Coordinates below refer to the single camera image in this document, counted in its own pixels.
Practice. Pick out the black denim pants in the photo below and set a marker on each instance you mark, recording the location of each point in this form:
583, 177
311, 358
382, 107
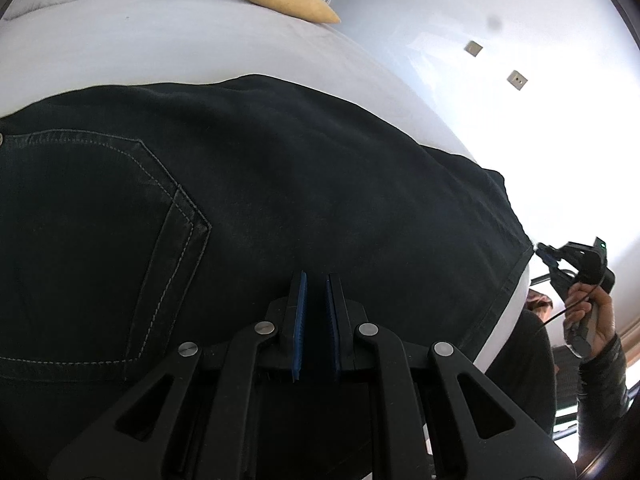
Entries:
134, 219

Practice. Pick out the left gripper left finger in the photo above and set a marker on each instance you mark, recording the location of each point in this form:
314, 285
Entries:
130, 440

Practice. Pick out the upper wall socket plate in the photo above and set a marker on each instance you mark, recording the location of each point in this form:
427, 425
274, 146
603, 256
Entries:
473, 48

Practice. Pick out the person's right forearm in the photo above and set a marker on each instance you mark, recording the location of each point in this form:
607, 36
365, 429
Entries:
602, 401

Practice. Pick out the wall socket plate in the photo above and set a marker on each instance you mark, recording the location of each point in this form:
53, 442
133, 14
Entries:
517, 80
473, 48

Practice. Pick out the person's right hand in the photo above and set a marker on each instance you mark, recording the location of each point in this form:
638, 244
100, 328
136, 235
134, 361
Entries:
589, 323

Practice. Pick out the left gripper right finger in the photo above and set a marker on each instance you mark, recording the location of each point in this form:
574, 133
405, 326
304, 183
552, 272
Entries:
442, 417

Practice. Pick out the lower wall socket plate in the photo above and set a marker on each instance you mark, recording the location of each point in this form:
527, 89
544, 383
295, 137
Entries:
517, 80

